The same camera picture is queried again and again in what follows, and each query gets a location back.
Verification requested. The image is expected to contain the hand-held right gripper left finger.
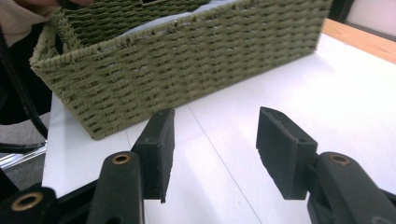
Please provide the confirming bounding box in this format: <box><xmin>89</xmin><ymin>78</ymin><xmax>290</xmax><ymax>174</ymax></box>
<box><xmin>132</xmin><ymin>107</ymin><xmax>177</xmax><ymax>204</ymax></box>

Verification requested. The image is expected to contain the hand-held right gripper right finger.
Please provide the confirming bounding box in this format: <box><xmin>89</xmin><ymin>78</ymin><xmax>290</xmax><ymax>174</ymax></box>
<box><xmin>255</xmin><ymin>105</ymin><xmax>318</xmax><ymax>201</ymax></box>

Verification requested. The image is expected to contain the green woven basket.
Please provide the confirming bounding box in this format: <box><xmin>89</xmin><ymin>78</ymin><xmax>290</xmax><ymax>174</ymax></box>
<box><xmin>29</xmin><ymin>0</ymin><xmax>333</xmax><ymax>141</ymax></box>

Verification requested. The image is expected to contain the light blue tank top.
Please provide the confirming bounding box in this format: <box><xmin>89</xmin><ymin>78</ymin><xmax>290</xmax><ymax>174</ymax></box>
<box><xmin>120</xmin><ymin>0</ymin><xmax>238</xmax><ymax>39</ymax></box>

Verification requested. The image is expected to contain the short aluminium bar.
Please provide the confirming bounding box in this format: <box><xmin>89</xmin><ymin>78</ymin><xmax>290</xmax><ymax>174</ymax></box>
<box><xmin>0</xmin><ymin>145</ymin><xmax>49</xmax><ymax>171</ymax></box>

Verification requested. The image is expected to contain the black panel on stand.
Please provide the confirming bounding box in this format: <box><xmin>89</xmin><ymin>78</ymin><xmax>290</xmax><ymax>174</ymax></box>
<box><xmin>329</xmin><ymin>0</ymin><xmax>357</xmax><ymax>23</ymax></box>

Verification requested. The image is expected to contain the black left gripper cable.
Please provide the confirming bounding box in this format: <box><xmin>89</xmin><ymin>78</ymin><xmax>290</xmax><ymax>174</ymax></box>
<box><xmin>0</xmin><ymin>24</ymin><xmax>50</xmax><ymax>140</ymax></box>

